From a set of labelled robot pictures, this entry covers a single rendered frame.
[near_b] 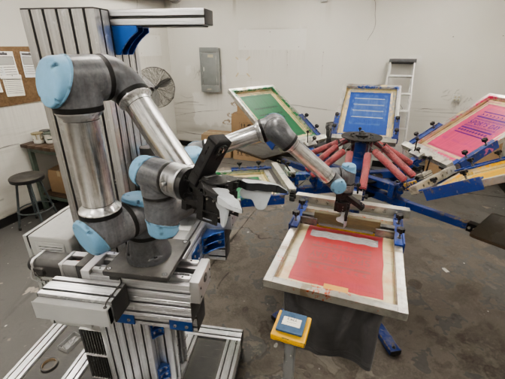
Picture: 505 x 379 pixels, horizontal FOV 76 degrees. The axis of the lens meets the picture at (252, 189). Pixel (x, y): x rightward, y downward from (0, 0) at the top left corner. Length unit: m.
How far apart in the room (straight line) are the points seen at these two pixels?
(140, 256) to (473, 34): 5.48
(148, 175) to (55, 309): 0.68
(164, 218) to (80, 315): 0.56
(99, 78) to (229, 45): 5.52
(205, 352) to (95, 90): 1.73
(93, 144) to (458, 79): 5.50
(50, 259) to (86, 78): 0.75
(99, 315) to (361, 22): 5.39
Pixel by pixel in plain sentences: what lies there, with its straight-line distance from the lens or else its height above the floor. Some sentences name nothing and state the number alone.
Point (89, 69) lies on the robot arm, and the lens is 0.91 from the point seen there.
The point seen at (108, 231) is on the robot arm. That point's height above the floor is 1.45.
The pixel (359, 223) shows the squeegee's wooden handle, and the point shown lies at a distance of 1.89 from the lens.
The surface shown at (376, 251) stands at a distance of 1.82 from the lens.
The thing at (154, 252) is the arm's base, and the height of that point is 1.30.
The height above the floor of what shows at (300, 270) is 0.95.
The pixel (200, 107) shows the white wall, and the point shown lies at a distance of 6.76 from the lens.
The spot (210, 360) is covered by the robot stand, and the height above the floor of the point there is 0.21.
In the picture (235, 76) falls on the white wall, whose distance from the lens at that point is 6.34.
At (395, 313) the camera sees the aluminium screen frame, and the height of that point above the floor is 0.98.
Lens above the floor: 1.92
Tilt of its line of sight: 24 degrees down
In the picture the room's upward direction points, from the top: straight up
